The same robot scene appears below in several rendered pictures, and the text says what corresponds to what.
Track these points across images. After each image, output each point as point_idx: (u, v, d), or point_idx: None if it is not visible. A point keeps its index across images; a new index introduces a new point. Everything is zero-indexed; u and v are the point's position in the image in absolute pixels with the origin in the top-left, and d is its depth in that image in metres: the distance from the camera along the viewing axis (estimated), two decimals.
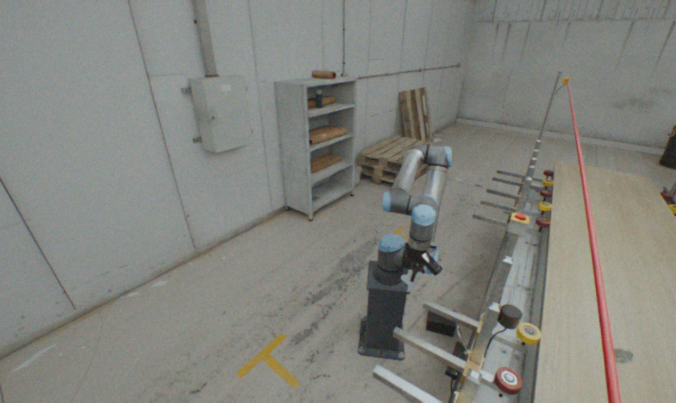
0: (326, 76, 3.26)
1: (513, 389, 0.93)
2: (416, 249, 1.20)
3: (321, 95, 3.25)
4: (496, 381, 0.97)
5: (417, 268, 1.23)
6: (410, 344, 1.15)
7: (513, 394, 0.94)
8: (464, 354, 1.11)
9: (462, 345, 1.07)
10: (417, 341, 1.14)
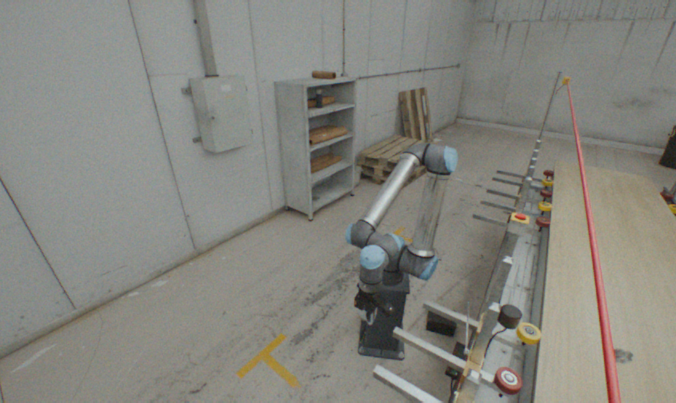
0: (326, 76, 3.26)
1: (513, 389, 0.93)
2: (367, 292, 1.15)
3: (321, 95, 3.25)
4: (496, 381, 0.97)
5: (369, 313, 1.18)
6: (410, 344, 1.15)
7: (513, 394, 0.94)
8: (465, 353, 1.10)
9: (466, 333, 1.13)
10: (417, 341, 1.14)
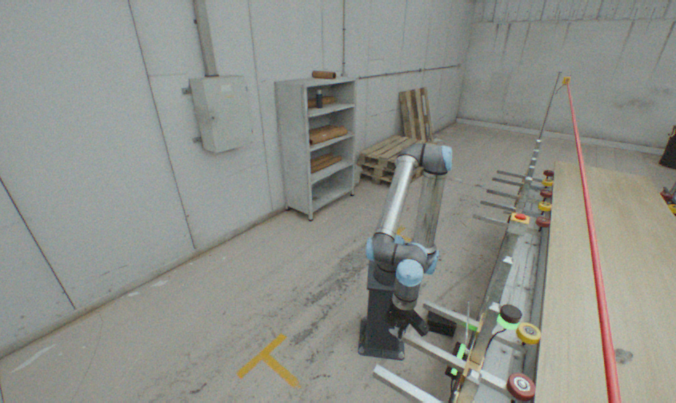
0: (326, 76, 3.26)
1: (526, 395, 0.91)
2: (402, 309, 1.07)
3: (321, 95, 3.25)
4: (509, 387, 0.95)
5: (402, 331, 1.11)
6: (420, 349, 1.13)
7: (526, 401, 0.92)
8: (465, 353, 1.10)
9: (466, 333, 1.13)
10: (427, 347, 1.12)
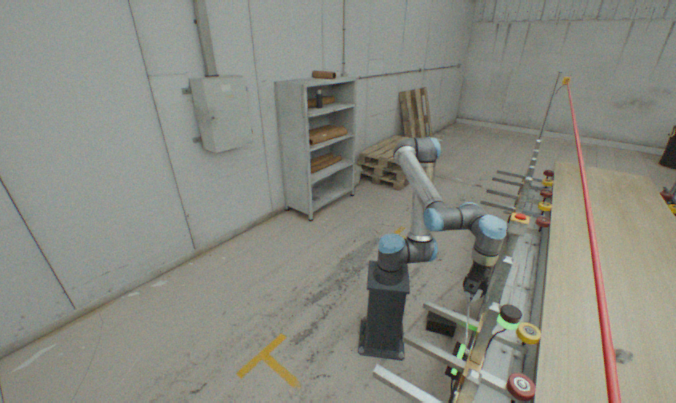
0: (326, 76, 3.26)
1: (526, 395, 0.91)
2: (473, 257, 1.13)
3: (321, 95, 3.25)
4: (509, 387, 0.95)
5: (464, 278, 1.16)
6: (420, 349, 1.13)
7: (526, 401, 0.92)
8: (465, 353, 1.10)
9: (466, 333, 1.13)
10: (427, 347, 1.12)
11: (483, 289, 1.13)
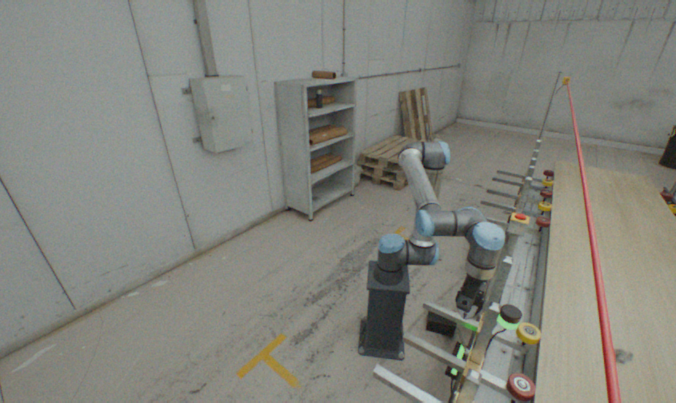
0: (326, 76, 3.26)
1: (526, 395, 0.91)
2: (466, 269, 0.99)
3: (321, 95, 3.25)
4: (509, 387, 0.95)
5: (457, 293, 1.03)
6: (420, 349, 1.13)
7: (526, 401, 0.92)
8: (464, 354, 1.11)
9: (462, 345, 1.07)
10: (427, 347, 1.12)
11: (478, 305, 1.00)
